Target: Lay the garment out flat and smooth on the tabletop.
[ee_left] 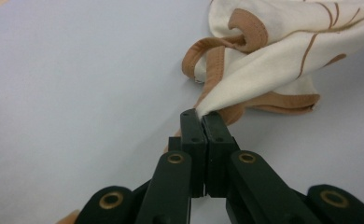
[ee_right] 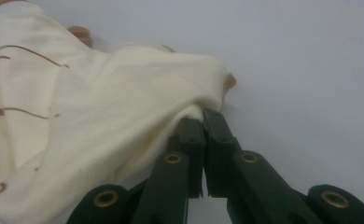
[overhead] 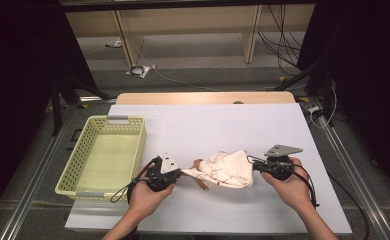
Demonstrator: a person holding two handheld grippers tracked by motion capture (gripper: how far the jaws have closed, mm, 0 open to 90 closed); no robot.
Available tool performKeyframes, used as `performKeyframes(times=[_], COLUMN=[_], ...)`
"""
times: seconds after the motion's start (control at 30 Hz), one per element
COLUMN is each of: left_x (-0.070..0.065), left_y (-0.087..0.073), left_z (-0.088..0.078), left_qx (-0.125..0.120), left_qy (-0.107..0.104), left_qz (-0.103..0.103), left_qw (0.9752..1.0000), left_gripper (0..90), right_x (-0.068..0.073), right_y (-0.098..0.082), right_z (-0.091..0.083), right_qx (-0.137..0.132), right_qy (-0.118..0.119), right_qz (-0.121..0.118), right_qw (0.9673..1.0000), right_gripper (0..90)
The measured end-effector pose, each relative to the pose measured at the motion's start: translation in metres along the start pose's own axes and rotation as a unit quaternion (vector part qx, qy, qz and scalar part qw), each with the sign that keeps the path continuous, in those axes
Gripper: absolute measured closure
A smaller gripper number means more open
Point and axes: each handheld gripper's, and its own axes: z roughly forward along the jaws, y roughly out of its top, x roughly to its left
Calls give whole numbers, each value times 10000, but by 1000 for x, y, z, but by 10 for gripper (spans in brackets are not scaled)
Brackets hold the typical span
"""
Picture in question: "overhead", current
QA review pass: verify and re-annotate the person's left hand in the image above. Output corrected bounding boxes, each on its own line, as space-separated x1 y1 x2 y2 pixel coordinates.
128 180 176 220

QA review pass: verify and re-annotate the small white floor device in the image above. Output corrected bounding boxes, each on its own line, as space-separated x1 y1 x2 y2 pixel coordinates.
104 39 123 49

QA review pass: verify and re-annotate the black metal stand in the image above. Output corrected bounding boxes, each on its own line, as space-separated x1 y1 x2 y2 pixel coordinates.
49 73 117 136
274 59 334 128

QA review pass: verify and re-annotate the black floor cable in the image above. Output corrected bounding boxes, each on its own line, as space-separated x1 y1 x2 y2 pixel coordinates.
326 171 371 240

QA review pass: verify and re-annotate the black curtain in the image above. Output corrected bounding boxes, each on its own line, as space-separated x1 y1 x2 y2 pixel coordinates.
0 0 97 228
297 0 390 201

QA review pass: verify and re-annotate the beige wooden shelf unit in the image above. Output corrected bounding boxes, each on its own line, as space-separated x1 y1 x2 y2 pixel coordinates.
59 3 317 68

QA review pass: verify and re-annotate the pale green plastic basket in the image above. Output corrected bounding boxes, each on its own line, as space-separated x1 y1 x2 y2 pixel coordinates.
54 114 148 202

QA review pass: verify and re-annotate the white baby bodysuit brown trim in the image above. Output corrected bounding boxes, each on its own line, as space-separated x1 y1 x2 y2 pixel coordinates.
180 149 256 191

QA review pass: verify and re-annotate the aluminium frame rail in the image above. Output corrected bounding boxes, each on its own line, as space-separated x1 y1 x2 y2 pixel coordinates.
0 95 117 240
311 96 390 240

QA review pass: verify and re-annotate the thin white floor cable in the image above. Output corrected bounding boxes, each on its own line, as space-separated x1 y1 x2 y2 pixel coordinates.
129 36 221 93

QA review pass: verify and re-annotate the white looped cable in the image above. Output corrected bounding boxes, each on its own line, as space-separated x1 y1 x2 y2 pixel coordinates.
311 79 338 129

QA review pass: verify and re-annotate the left hand-held gripper black cable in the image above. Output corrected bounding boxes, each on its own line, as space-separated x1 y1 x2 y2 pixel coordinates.
109 157 157 204

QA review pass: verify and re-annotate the bundle of black cables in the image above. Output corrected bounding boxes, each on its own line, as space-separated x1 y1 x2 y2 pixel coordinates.
256 3 304 76

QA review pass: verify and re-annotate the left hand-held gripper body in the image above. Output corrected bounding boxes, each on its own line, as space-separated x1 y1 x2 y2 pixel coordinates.
145 152 181 193

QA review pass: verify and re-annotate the person's right hand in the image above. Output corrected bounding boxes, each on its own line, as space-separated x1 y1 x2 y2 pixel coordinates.
260 157 315 215

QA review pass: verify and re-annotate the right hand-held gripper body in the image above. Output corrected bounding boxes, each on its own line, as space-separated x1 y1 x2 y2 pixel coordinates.
263 143 304 182

